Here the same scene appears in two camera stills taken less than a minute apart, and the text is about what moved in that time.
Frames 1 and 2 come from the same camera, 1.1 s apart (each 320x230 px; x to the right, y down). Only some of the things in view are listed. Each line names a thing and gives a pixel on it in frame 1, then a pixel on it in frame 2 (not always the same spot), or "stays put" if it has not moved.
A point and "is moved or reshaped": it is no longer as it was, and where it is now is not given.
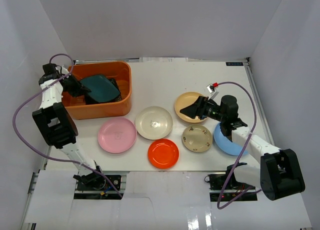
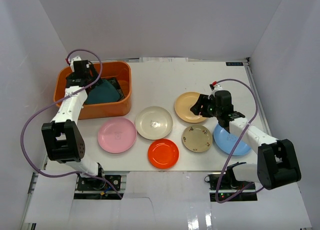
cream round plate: [154, 123] stays put
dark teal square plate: [100, 87] is moved or reshaped
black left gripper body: [72, 85] → [92, 71]
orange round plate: [163, 153] stays put
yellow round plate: [183, 100] stays put
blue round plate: [225, 144] stays put
